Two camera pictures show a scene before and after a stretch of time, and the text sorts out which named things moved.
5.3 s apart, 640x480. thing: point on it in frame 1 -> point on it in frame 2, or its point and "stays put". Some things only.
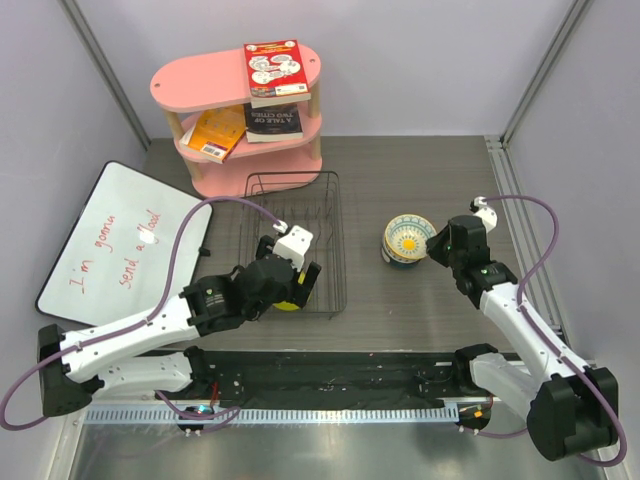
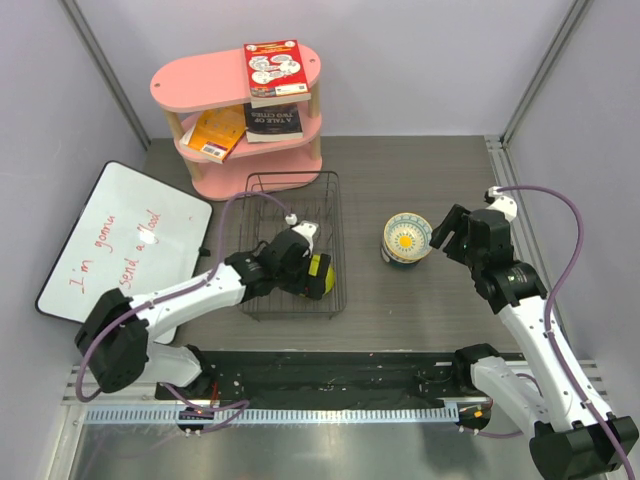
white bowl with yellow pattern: x=407 y=236 stays put
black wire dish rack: x=305 y=199 stays put
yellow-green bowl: x=287 y=306 -> x=313 y=270
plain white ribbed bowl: x=387 y=255 stays put
